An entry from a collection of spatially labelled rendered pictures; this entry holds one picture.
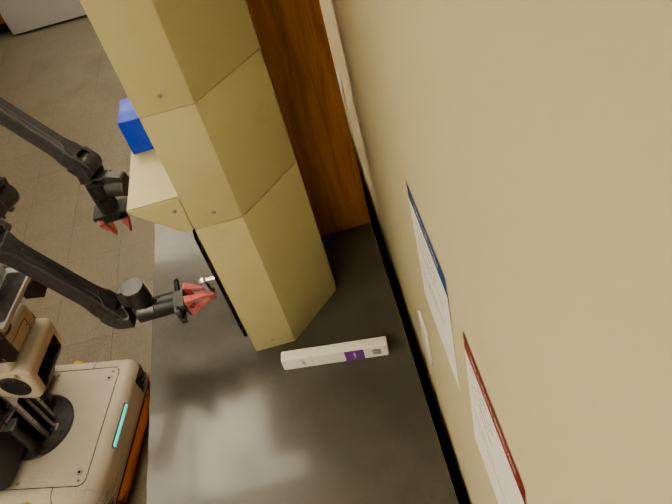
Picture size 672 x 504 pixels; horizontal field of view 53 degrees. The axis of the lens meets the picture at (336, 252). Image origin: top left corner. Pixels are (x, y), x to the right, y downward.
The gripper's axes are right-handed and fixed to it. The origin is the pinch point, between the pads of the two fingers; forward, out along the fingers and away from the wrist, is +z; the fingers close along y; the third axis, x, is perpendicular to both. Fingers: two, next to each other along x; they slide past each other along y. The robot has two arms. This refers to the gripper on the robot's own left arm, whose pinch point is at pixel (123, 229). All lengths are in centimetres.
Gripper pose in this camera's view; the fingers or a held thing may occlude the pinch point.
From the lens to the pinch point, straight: 212.9
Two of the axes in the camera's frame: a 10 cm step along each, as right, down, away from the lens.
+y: 9.6, -2.6, -0.3
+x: -1.7, -6.9, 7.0
